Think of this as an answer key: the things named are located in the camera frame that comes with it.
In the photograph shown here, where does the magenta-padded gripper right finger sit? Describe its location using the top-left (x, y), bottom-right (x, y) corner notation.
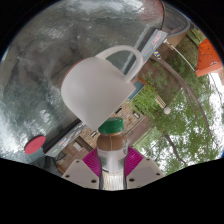
top-left (124, 146), bottom-right (165, 190)

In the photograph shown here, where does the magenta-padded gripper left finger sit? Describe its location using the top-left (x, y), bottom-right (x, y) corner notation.
top-left (61, 148), bottom-right (101, 190)

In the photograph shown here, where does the green-capped brown drink bottle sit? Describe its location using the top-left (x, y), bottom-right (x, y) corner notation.
top-left (95, 117), bottom-right (129, 191)

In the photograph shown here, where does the black laptop with stickers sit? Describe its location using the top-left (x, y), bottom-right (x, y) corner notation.
top-left (43, 119), bottom-right (85, 158)

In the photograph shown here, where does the dark-trunked upright tree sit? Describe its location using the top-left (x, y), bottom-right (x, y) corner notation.
top-left (133, 109), bottom-right (224, 176)

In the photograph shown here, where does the flat round red coaster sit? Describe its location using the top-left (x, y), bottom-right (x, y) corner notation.
top-left (24, 134), bottom-right (47, 155)

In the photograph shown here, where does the white ceramic mug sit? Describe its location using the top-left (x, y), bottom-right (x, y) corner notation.
top-left (60, 44), bottom-right (144, 132)

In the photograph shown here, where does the leaning grey-trunked tree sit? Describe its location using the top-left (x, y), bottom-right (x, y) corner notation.
top-left (149, 54), bottom-right (224, 151)

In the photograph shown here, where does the orange canopy tent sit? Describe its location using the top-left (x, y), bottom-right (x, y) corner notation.
top-left (194, 38), bottom-right (224, 78)

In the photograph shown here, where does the grey mesh patio chair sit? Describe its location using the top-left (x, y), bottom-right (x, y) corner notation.
top-left (159, 1), bottom-right (192, 37)

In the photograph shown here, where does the stone brick fountain wall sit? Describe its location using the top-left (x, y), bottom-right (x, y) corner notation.
top-left (59, 101), bottom-right (149, 169)

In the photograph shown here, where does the globe-topped lamp post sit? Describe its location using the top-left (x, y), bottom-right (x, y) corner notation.
top-left (153, 95), bottom-right (172, 115)

